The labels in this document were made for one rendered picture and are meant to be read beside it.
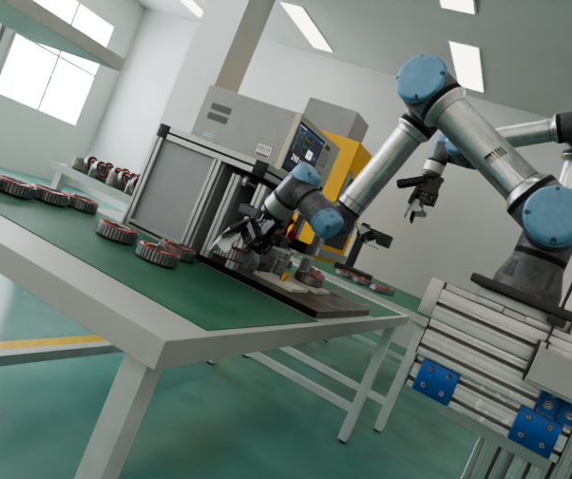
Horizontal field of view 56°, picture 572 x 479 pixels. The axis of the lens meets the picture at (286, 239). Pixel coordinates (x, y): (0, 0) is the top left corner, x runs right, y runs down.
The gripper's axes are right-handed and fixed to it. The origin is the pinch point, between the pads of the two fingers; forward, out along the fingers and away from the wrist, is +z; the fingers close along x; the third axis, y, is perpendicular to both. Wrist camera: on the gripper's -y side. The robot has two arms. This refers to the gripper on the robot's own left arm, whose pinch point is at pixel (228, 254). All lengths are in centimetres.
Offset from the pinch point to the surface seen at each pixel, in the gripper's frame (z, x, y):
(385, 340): 42, 143, -24
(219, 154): -9.6, 0.4, -35.7
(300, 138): -26, 25, -40
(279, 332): -10.5, -4.4, 35.4
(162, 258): 3.0, -21.3, 6.2
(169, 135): 0, -9, -52
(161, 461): 85, 26, 18
